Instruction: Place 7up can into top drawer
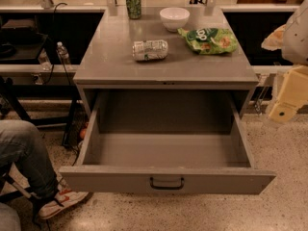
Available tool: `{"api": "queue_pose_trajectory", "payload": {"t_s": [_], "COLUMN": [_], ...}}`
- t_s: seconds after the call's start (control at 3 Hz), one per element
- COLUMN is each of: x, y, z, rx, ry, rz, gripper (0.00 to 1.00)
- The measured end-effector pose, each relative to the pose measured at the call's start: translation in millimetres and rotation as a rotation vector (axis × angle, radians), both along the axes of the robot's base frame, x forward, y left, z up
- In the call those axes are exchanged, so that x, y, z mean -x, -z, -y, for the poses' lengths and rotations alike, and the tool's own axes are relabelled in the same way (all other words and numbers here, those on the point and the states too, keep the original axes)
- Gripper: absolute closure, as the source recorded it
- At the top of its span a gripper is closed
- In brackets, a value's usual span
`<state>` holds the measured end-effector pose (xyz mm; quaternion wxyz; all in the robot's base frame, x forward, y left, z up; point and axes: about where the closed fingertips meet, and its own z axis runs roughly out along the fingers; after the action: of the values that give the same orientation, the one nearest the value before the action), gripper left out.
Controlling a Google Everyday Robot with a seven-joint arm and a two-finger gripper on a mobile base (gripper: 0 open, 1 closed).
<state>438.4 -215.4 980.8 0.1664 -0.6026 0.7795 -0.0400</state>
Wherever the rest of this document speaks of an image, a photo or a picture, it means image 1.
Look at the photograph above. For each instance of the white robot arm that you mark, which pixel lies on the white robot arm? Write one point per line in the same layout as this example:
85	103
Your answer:
292	39

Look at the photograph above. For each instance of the black chair frame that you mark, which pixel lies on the black chair frame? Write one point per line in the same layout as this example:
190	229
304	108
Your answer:
19	191

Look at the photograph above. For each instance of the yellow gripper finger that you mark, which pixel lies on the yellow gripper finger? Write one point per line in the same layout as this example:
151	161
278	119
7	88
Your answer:
282	112

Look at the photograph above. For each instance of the person leg in jeans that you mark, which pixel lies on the person leg in jeans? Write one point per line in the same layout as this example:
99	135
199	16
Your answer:
22	144

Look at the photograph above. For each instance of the open grey top drawer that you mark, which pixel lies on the open grey top drawer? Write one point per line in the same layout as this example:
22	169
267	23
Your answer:
166	134

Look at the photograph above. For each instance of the green upright soda can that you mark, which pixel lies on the green upright soda can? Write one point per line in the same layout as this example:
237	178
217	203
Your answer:
133	8

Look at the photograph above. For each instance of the white and red sneaker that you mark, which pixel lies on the white and red sneaker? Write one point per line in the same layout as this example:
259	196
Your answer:
54	198

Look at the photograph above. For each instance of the black drawer handle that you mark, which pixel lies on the black drawer handle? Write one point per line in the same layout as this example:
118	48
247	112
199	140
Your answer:
166	185

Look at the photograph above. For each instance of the white ceramic bowl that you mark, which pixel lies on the white ceramic bowl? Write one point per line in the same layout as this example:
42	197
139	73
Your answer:
174	18

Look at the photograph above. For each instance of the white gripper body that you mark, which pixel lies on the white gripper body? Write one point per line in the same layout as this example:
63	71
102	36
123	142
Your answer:
296	38

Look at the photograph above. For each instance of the green chip bag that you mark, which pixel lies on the green chip bag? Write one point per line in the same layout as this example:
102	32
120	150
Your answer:
210	41

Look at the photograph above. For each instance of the clear plastic water bottle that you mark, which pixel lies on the clear plastic water bottle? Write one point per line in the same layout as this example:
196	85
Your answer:
63	54

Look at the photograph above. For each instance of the silver 7up can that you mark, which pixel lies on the silver 7up can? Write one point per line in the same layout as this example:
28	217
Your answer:
150	50

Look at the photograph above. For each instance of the grey metal drawer cabinet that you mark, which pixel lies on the grey metal drawer cabinet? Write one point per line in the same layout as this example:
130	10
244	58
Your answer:
109	63

